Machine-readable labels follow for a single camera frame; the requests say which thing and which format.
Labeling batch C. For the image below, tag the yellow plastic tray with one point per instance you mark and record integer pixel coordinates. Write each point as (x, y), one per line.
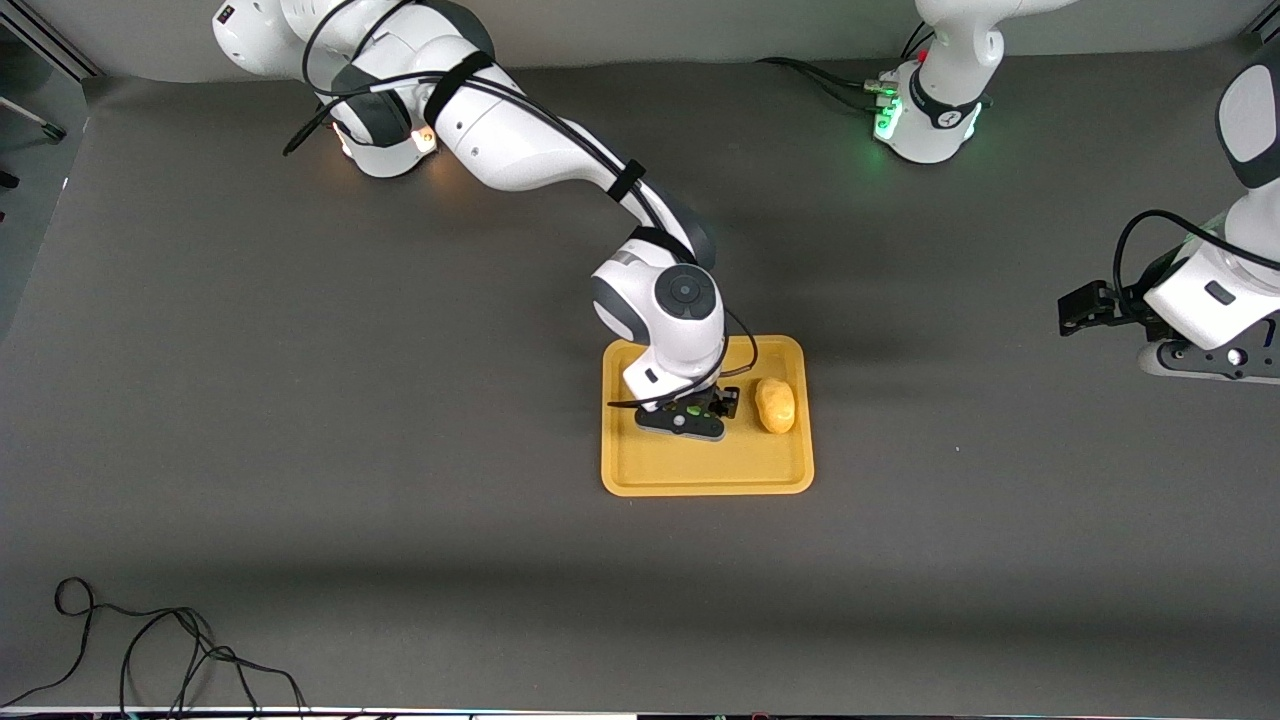
(700, 465)

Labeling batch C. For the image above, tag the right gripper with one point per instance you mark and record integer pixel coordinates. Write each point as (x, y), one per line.
(722, 402)

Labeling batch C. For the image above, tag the black metal rail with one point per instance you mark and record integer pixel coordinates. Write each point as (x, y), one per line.
(1268, 40)
(60, 50)

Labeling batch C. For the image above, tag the thin metal rod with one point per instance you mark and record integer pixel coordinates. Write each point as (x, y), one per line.
(40, 120)

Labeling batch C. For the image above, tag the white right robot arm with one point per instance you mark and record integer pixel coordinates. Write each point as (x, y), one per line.
(520, 140)

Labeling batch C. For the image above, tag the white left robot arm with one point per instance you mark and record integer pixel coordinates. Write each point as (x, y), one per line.
(945, 100)

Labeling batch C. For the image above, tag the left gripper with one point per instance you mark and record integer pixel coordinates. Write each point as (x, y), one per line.
(1128, 304)

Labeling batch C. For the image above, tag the yellow potato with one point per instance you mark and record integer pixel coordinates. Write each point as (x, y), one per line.
(775, 405)

